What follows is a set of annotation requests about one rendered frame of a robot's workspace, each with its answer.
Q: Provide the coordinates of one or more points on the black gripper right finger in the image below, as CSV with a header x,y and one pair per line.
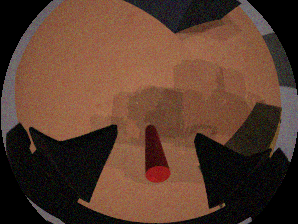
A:
x,y
224,170

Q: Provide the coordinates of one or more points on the dark red peg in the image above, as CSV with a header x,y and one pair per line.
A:
x,y
156,166

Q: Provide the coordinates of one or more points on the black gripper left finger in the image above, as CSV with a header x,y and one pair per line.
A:
x,y
79,160

